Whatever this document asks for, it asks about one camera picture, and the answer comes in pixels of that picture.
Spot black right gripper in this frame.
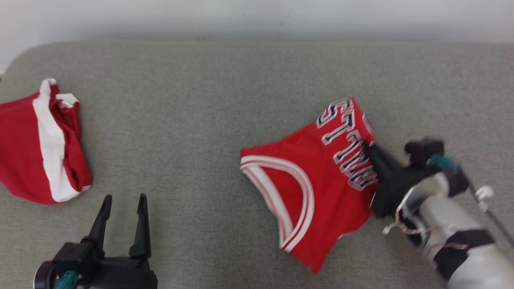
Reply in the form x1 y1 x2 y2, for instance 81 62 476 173
363 142 440 219

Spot right arm cable teal plug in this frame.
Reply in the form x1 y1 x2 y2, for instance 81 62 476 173
427 153 514 249

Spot left arm cable teal plug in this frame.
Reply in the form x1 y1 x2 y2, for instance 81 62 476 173
54 270 79 289

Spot arm cable teal plug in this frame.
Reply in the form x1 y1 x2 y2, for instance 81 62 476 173
54 270 79 289
427 153 514 249

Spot red white lettered jersey shirt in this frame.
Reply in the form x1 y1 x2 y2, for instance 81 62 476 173
240 96 380 276

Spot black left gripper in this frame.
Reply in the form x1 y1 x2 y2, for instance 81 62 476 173
34 193 158 289

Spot red shorts with white stripe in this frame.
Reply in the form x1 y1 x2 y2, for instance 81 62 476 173
0 78 93 205

